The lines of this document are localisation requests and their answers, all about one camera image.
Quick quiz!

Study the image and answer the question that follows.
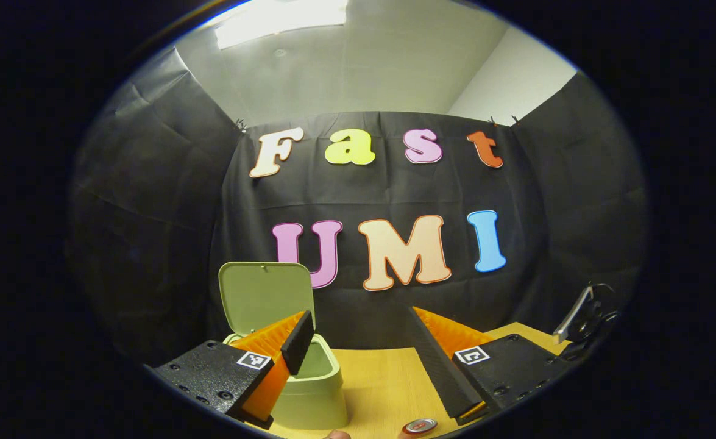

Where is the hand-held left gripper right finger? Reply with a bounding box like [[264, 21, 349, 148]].
[[405, 306, 572, 426]]

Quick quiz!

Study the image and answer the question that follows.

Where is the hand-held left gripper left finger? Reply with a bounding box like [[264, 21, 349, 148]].
[[146, 310, 316, 430]]

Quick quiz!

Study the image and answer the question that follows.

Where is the green desktop garbage bin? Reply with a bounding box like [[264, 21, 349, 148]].
[[218, 261, 349, 430]]

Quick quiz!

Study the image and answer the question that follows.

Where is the red pop can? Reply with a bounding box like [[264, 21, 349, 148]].
[[401, 418, 439, 435]]

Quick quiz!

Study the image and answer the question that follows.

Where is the wooden desktop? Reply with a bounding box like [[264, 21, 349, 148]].
[[266, 321, 572, 439]]

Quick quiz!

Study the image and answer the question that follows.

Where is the black backdrop cloth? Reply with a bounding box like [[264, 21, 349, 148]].
[[68, 46, 650, 366]]

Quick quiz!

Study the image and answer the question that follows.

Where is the ceiling light panel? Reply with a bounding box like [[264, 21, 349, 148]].
[[214, 0, 349, 49]]

